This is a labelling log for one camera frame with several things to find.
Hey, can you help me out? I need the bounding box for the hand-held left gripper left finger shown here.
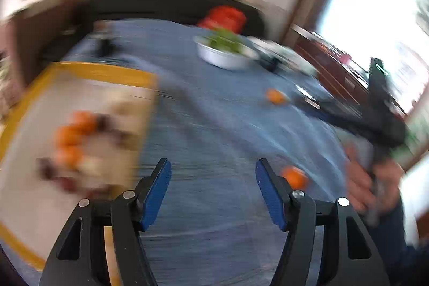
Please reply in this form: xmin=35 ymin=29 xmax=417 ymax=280
xmin=38 ymin=158 xmax=172 ymax=286

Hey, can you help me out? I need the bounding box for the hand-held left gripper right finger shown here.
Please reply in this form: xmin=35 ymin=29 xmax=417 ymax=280
xmin=255 ymin=158 xmax=391 ymax=286

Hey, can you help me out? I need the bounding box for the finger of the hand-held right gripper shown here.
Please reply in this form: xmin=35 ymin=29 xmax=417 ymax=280
xmin=298 ymin=98 xmax=373 ymax=138

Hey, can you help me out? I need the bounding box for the yellow tray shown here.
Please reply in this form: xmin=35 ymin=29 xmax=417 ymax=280
xmin=0 ymin=61 xmax=159 ymax=273

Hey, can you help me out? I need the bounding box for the person's right forearm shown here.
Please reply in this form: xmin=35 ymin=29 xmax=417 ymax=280
xmin=377 ymin=195 xmax=423 ymax=286

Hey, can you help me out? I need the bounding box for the person's right hand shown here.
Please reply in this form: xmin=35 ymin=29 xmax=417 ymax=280
xmin=345 ymin=144 xmax=403 ymax=216

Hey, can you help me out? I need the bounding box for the brown wooden panel ledge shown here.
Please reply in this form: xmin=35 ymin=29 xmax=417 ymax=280
xmin=285 ymin=23 xmax=408 ymax=114

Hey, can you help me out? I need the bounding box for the white cloth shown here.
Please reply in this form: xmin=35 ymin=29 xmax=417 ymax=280
xmin=250 ymin=37 xmax=319 ymax=76

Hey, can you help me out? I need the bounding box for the plaid blue blanket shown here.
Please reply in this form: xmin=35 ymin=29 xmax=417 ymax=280
xmin=60 ymin=20 xmax=372 ymax=286

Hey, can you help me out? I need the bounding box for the bright window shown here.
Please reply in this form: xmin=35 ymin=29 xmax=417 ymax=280
xmin=320 ymin=0 xmax=429 ymax=112

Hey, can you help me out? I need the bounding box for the white bowl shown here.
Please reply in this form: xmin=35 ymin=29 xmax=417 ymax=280
xmin=196 ymin=38 xmax=259 ymax=70

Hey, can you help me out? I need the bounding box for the green lettuce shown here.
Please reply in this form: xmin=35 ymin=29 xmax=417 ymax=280
xmin=204 ymin=29 xmax=246 ymax=54

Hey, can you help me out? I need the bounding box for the red plastic bag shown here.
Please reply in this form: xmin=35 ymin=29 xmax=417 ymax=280
xmin=198 ymin=6 xmax=247 ymax=32

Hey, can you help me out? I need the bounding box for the black container with clip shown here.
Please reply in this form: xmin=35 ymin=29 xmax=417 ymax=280
xmin=94 ymin=23 xmax=116 ymax=55

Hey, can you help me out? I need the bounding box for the black headboard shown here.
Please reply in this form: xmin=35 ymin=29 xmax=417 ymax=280
xmin=84 ymin=0 xmax=270 ymax=36

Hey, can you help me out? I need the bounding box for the brown wooden cabinet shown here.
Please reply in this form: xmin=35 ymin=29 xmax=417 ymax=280
xmin=7 ymin=0 xmax=88 ymax=86

